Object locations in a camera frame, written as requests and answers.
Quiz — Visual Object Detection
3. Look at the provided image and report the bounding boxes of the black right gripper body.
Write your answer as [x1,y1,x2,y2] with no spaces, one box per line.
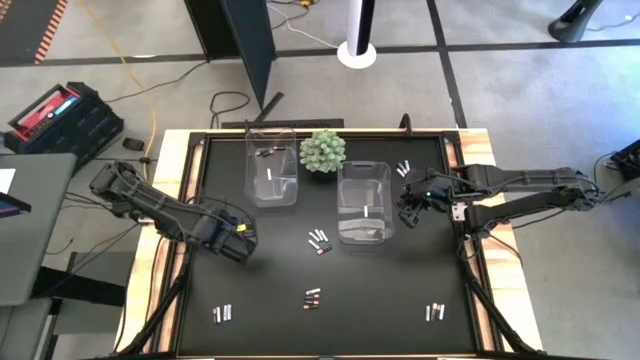
[407,168,455,211]

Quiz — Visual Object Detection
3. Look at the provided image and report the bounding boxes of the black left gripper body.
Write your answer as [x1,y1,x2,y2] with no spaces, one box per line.
[199,209,259,265]

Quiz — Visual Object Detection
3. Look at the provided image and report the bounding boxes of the clear plastic bin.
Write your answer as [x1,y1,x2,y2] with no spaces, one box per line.
[244,128,300,208]
[336,160,395,246]

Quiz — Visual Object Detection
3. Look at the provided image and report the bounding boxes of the green succulent in grey pot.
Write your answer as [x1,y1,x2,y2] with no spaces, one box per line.
[298,129,348,176]

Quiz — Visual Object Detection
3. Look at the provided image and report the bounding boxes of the black slotted bar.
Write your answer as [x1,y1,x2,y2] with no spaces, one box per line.
[221,118,345,130]

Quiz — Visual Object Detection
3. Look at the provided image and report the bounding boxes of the white black pole round base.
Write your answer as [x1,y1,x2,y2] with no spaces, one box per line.
[336,0,378,70]

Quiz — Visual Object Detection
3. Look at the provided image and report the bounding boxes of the black red toolbox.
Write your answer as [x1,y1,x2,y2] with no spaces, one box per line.
[2,81,126,156]

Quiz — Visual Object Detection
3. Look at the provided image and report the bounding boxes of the grey side table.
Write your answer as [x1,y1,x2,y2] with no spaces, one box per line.
[0,152,78,307]

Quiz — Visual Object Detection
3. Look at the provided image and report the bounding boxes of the black room divider panel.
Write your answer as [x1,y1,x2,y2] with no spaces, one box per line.
[183,0,285,124]

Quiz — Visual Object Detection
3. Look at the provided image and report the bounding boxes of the black equipment box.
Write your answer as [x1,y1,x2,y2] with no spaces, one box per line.
[593,138,640,204]

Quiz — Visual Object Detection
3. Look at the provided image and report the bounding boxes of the black stand base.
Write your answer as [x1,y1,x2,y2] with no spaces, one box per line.
[547,0,605,44]

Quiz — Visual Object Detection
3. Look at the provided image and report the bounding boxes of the dark tablet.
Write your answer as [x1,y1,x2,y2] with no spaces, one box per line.
[0,191,32,219]

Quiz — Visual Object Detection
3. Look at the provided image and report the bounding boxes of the grey cabinet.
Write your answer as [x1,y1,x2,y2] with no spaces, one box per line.
[0,297,54,360]

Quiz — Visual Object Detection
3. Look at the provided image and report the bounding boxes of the black mat orange stripes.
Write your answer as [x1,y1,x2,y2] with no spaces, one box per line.
[0,0,70,65]

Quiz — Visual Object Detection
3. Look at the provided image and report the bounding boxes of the wooden table with black frame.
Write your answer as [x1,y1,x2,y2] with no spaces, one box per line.
[114,127,545,360]

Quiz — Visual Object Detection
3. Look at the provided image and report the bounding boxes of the yellow cable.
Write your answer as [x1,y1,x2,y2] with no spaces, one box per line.
[79,0,159,177]

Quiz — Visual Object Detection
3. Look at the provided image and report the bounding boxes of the black looped floor cable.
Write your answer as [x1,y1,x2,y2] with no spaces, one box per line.
[208,90,251,130]

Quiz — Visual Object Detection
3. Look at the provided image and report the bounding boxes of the white floor cable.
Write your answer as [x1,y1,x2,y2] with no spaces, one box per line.
[267,2,341,50]

